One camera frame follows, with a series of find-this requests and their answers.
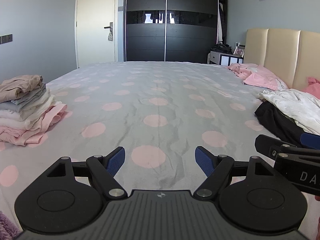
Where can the crumpled white clothes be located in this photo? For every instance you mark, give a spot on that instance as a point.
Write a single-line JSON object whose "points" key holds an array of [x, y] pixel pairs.
{"points": [[295, 105]]}

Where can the hanging clothes in closet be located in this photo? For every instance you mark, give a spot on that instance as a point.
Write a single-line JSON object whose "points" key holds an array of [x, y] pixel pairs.
{"points": [[221, 17]]}

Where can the white door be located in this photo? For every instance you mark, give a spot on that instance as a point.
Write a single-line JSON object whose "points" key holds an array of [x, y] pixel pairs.
{"points": [[95, 17]]}

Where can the pink garment near headboard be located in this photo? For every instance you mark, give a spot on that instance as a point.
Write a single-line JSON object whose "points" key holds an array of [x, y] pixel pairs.
{"points": [[265, 77]]}

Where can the stack of folded clothes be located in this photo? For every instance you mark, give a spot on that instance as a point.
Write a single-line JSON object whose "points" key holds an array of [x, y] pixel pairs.
{"points": [[22, 115]]}

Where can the grey nightstand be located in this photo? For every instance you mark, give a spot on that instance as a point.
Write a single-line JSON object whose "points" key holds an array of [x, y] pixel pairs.
{"points": [[215, 56]]}

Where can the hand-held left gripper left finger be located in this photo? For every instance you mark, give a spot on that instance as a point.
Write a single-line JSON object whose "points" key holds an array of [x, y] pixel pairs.
{"points": [[116, 163]]}

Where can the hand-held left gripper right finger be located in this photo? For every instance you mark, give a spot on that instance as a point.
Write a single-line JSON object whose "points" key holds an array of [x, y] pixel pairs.
{"points": [[203, 162]]}

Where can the hanging door tag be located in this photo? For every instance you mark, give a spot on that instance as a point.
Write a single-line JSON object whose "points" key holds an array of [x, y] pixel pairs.
{"points": [[110, 36]]}

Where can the beige padded headboard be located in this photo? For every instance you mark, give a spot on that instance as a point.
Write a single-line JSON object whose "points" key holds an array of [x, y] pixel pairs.
{"points": [[280, 52]]}

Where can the pink patterned cloth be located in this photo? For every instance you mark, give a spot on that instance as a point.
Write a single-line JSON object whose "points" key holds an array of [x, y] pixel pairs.
{"points": [[237, 68]]}

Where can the bed with pink-dotted grey sheet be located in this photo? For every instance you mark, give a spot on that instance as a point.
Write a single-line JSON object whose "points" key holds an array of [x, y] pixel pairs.
{"points": [[160, 105]]}

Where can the black garment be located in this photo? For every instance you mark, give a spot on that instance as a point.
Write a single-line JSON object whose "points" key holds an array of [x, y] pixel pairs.
{"points": [[277, 122]]}

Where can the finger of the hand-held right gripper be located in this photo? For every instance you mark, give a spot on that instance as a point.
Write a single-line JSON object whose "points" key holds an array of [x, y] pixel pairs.
{"points": [[267, 143], [311, 141]]}

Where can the black bag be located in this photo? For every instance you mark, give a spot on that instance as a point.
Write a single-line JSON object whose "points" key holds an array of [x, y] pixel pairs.
{"points": [[221, 48]]}

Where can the black sliding wardrobe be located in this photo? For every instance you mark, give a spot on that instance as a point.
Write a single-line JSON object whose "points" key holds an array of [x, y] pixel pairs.
{"points": [[145, 45]]}

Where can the deep pink pillow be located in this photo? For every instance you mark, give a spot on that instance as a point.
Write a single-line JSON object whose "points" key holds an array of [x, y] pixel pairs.
{"points": [[312, 86]]}

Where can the photo frame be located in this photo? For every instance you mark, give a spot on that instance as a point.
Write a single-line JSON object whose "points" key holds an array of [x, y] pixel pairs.
{"points": [[239, 51]]}

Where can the purple fluffy robe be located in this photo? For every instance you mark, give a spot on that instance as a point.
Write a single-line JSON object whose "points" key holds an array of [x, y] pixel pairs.
{"points": [[6, 225]]}

